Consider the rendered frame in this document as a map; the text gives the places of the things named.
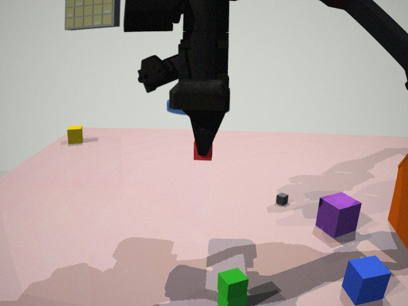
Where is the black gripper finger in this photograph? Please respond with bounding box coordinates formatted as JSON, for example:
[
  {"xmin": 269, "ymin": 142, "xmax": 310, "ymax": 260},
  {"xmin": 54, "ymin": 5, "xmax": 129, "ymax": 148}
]
[{"xmin": 183, "ymin": 110, "xmax": 226, "ymax": 156}]

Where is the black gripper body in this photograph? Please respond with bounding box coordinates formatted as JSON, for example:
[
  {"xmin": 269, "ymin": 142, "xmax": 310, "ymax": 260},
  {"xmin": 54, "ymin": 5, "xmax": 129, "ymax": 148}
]
[{"xmin": 169, "ymin": 31, "xmax": 230, "ymax": 111}]

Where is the yellow block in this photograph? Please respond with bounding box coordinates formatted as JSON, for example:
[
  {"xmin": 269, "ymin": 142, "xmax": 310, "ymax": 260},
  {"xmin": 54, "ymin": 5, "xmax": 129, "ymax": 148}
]
[{"xmin": 67, "ymin": 126, "xmax": 83, "ymax": 144}]

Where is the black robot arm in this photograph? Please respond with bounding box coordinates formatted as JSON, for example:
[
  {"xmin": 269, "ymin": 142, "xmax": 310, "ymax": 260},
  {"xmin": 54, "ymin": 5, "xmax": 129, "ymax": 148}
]
[{"xmin": 124, "ymin": 0, "xmax": 408, "ymax": 93}]

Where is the purple cube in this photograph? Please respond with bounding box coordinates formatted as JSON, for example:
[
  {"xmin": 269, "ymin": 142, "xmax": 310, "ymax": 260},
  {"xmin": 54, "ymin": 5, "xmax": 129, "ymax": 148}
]
[{"xmin": 315, "ymin": 192, "xmax": 362, "ymax": 238}]

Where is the blue cube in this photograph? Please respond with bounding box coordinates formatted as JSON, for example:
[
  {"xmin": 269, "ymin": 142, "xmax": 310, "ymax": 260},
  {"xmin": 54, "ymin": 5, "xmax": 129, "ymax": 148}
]
[{"xmin": 342, "ymin": 255, "xmax": 391, "ymax": 305}]

